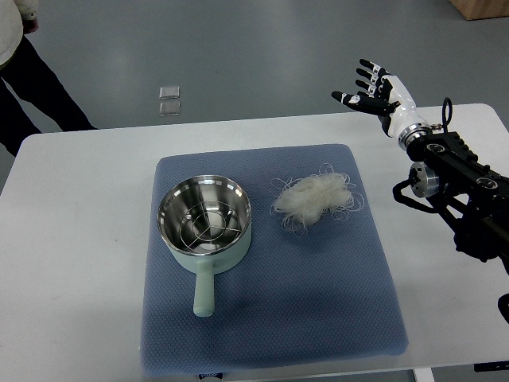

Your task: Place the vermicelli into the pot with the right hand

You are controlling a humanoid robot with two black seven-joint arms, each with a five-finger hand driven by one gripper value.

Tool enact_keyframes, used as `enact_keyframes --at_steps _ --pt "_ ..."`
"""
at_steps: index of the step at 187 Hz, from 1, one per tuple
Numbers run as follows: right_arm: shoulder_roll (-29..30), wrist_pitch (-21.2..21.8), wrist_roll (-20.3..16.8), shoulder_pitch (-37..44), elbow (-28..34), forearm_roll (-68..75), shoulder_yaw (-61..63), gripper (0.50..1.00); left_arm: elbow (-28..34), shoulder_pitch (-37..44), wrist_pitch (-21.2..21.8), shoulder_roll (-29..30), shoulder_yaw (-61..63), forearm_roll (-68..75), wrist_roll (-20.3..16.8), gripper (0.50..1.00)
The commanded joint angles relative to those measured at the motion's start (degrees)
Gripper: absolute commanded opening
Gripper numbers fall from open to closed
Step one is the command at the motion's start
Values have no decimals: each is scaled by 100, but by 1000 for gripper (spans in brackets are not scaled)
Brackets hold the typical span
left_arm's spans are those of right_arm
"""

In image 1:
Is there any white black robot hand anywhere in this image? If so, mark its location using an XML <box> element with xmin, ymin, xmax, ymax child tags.
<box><xmin>331</xmin><ymin>59</ymin><xmax>431</xmax><ymax>150</ymax></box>

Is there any white vermicelli bundle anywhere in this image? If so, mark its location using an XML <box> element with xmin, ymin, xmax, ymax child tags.
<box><xmin>270</xmin><ymin>163</ymin><xmax>365</xmax><ymax>236</ymax></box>

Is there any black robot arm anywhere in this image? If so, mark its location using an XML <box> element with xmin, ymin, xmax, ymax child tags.
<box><xmin>393</xmin><ymin>131</ymin><xmax>508</xmax><ymax>269</ymax></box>

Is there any mint green steel pot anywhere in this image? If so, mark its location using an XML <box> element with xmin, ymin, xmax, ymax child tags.
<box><xmin>157</xmin><ymin>175</ymin><xmax>252</xmax><ymax>318</ymax></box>

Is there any wooden box corner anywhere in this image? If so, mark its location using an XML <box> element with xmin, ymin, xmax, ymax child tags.
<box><xmin>450</xmin><ymin>0</ymin><xmax>509</xmax><ymax>21</ymax></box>

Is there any blue textured mat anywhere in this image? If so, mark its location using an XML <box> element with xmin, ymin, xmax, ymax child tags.
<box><xmin>141</xmin><ymin>144</ymin><xmax>408</xmax><ymax>376</ymax></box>

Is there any upper metal floor plate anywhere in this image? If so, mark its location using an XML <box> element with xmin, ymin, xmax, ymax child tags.
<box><xmin>159</xmin><ymin>85</ymin><xmax>180</xmax><ymax>99</ymax></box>

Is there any person in dark trousers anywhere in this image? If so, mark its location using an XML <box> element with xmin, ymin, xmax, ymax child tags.
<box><xmin>1</xmin><ymin>0</ymin><xmax>95</xmax><ymax>156</ymax></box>

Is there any black looped cable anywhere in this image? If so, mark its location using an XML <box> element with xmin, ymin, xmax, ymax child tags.
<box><xmin>440</xmin><ymin>97</ymin><xmax>453</xmax><ymax>134</ymax></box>

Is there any round wire steamer rack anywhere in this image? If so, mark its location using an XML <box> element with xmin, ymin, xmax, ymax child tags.
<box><xmin>178</xmin><ymin>211</ymin><xmax>242</xmax><ymax>254</ymax></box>

